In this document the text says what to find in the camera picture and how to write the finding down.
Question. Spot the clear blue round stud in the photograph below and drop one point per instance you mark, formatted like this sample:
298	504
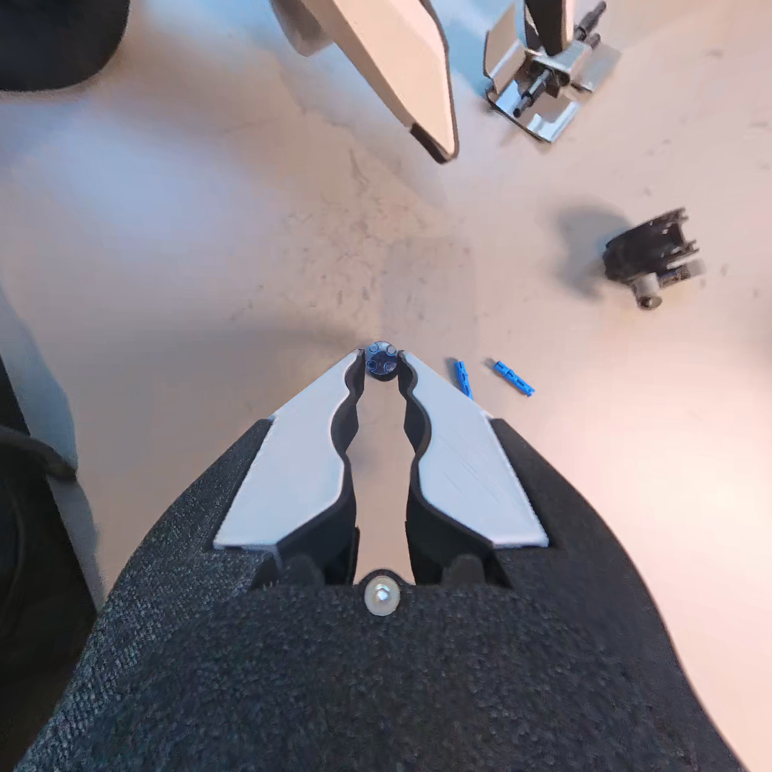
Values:
381	356

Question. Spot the black toy wheel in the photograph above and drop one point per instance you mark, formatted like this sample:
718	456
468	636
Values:
645	253

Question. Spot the grey panel brick assembly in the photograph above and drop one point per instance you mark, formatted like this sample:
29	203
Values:
573	66

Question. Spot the small grey connector assembly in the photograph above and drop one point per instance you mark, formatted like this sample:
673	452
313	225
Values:
648	289

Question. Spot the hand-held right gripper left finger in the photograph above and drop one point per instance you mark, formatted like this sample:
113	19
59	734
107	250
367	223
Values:
289	476

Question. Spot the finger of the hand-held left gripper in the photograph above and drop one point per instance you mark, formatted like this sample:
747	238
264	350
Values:
398	60

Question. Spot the small blue pin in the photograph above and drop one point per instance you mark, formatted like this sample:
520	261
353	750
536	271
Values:
463	379
514	378

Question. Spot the person's left forearm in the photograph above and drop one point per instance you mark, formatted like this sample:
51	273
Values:
48	36

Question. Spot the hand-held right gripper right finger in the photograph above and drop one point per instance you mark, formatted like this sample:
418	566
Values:
470	476

